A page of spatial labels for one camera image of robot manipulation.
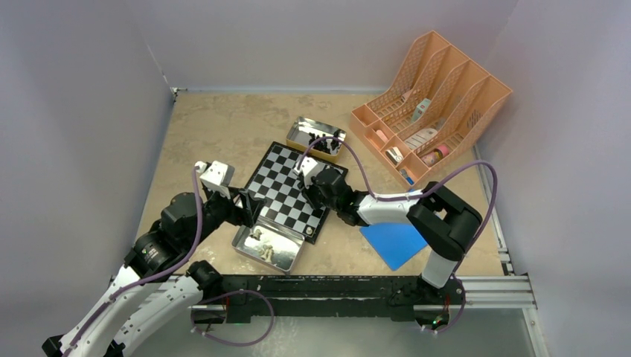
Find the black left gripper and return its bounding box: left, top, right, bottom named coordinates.
left=185, top=184, right=265, bottom=250

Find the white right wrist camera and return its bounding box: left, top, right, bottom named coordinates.
left=292, top=156, right=327, bottom=188

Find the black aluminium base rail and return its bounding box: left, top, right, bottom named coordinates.
left=89, top=273, right=548, bottom=357

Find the yellow metal tin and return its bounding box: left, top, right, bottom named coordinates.
left=286, top=116, right=347, bottom=163

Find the black white chess board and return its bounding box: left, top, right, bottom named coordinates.
left=246, top=141, right=330, bottom=244

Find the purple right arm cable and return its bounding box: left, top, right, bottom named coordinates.
left=295, top=137, right=499, bottom=335

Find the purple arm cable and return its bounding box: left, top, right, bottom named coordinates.
left=295, top=137, right=499, bottom=335
left=61, top=164, right=275, bottom=357

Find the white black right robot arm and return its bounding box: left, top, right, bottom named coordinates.
left=295, top=164, right=487, bottom=303

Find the black chess pieces pile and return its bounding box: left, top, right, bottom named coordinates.
left=309, top=133, right=341, bottom=155

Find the silver lilac metal tin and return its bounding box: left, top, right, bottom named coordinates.
left=231, top=217, right=305, bottom=275

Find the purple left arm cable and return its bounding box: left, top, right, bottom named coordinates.
left=61, top=164, right=275, bottom=357

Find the blue mat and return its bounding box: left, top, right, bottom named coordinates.
left=359, top=223, right=427, bottom=271

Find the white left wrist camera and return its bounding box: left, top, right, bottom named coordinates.
left=194, top=161, right=234, bottom=199

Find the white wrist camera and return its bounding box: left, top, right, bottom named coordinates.
left=194, top=161, right=234, bottom=199
left=292, top=156, right=327, bottom=188

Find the pink desk file organizer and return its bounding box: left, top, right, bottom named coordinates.
left=349, top=30, right=513, bottom=189

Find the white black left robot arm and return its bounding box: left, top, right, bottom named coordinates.
left=42, top=187, right=266, bottom=356

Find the white chess pieces pile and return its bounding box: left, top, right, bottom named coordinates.
left=251, top=229, right=274, bottom=263

